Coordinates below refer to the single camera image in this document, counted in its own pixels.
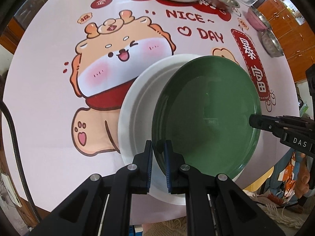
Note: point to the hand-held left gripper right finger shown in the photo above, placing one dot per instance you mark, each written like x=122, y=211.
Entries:
x=168, y=167

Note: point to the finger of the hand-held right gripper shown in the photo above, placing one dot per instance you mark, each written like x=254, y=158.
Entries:
x=256, y=121
x=278, y=132

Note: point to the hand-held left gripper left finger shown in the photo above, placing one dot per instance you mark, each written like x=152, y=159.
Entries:
x=149, y=167

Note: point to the green plate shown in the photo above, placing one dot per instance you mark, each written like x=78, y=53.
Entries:
x=206, y=103

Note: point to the plain white plate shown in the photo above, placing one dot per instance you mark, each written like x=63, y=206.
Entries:
x=137, y=108

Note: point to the stainless steel bowl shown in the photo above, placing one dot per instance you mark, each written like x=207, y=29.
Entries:
x=270, y=44

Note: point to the pink steel-lined bowl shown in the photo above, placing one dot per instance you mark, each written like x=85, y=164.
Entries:
x=257, y=19

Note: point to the small green packet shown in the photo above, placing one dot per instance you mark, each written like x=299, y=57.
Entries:
x=304, y=109

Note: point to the patterned cushion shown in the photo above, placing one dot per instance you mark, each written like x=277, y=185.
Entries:
x=290, y=177

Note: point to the yellow stool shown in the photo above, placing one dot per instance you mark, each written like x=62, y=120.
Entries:
x=258, y=182

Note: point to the fringed cream rug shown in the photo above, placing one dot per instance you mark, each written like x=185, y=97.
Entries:
x=278, y=211

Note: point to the brown wooden cabinet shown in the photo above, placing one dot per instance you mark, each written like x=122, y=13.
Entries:
x=290, y=29

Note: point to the pink printed tablecloth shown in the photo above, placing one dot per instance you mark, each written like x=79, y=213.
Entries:
x=49, y=78

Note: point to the wooden glass display cabinet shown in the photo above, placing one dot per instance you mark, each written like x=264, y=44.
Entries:
x=9, y=41

